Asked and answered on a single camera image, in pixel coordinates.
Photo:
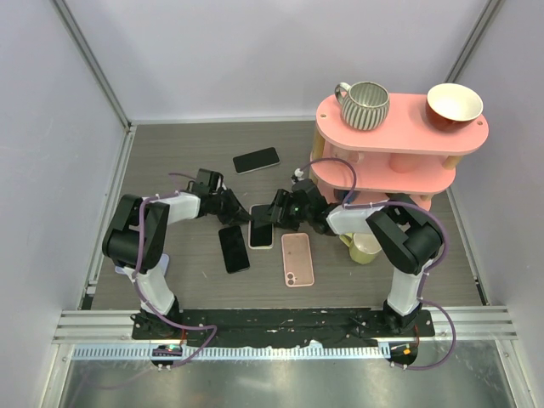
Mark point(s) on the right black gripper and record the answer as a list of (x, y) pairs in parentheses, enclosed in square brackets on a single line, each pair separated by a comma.
[(280, 201)]

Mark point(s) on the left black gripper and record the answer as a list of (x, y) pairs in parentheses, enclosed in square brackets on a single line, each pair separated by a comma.
[(237, 214)]

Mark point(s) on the phone with white edge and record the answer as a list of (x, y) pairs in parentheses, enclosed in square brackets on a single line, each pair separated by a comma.
[(260, 234)]

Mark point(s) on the beige phone case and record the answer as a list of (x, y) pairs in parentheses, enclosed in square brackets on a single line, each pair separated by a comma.
[(260, 247)]

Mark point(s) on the lilac phone case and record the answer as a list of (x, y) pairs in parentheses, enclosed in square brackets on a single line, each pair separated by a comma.
[(162, 265)]

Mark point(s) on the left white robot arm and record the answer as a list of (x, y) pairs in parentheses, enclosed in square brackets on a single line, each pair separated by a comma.
[(135, 238)]

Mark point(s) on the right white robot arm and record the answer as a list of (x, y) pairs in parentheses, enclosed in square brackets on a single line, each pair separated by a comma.
[(413, 239)]

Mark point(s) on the black phone silver edge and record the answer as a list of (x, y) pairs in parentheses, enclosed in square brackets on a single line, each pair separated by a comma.
[(258, 159)]

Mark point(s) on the pink phone case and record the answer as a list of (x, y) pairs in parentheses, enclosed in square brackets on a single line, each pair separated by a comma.
[(297, 260)]

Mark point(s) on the yellow green mug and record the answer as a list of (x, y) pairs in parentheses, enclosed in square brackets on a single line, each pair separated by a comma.
[(363, 248)]

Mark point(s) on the clear pink glass cup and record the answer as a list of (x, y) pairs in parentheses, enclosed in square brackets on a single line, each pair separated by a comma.
[(348, 155)]

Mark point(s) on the black mounting plate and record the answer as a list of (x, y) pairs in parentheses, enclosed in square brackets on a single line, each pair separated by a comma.
[(279, 328)]

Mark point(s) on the grey striped mug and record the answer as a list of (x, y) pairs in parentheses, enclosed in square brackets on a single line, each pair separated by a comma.
[(364, 105)]

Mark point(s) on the pink three-tier shelf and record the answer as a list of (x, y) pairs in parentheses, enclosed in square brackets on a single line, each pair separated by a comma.
[(404, 131)]

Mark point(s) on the red white bowl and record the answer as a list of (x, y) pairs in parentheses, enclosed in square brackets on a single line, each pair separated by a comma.
[(452, 106)]

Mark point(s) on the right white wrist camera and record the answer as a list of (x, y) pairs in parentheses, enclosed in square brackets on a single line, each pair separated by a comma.
[(297, 176)]

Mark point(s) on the white slotted cable duct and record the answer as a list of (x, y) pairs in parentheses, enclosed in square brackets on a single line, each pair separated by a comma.
[(314, 351)]

